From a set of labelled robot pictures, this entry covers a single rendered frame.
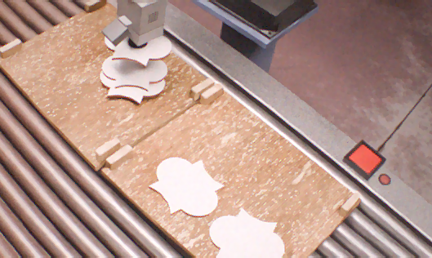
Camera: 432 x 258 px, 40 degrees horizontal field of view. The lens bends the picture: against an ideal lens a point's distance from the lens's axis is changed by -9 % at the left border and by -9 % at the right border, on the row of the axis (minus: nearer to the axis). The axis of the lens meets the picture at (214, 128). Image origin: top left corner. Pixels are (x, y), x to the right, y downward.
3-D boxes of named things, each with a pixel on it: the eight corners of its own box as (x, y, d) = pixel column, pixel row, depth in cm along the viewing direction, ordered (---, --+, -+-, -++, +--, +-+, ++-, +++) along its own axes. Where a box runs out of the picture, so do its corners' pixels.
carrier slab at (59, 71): (105, 4, 160) (105, -1, 158) (216, 92, 144) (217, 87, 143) (-5, 63, 141) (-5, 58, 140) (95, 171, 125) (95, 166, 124)
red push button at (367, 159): (360, 147, 140) (362, 143, 139) (380, 162, 138) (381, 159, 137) (346, 161, 137) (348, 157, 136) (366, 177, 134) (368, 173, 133)
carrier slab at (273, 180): (219, 91, 144) (220, 86, 143) (359, 203, 129) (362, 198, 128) (100, 174, 125) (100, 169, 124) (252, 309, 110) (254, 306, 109)
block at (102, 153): (115, 144, 128) (116, 135, 126) (122, 149, 128) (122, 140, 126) (93, 158, 125) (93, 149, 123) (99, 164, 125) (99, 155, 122)
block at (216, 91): (216, 89, 142) (219, 81, 140) (223, 94, 142) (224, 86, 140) (198, 102, 139) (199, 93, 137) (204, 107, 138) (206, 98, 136)
